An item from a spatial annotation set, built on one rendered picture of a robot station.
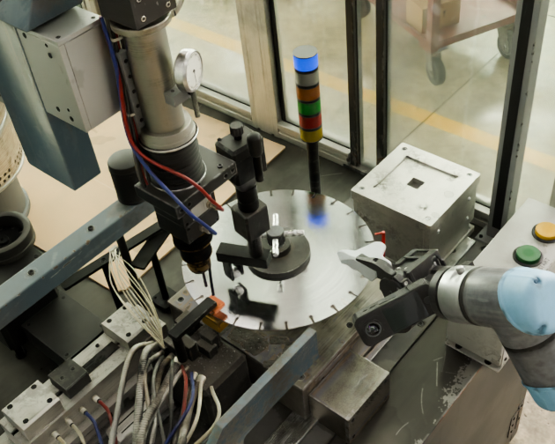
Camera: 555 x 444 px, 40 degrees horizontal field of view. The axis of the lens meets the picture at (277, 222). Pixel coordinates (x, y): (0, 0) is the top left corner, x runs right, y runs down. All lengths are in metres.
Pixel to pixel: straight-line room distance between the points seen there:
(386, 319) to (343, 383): 0.27
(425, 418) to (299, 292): 0.30
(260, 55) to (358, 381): 0.82
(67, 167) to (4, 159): 0.62
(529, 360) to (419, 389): 0.43
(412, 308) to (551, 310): 0.20
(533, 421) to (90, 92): 1.65
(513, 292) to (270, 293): 0.46
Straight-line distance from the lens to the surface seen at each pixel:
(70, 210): 1.79
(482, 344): 1.36
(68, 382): 1.29
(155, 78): 0.91
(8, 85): 1.06
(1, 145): 1.65
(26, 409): 1.28
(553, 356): 0.97
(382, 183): 1.49
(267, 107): 1.84
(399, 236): 1.48
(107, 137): 1.98
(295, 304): 1.21
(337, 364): 1.30
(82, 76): 0.91
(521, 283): 0.91
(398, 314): 1.03
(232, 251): 1.20
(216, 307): 1.20
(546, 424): 2.25
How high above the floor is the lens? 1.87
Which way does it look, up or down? 43 degrees down
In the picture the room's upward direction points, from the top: 7 degrees counter-clockwise
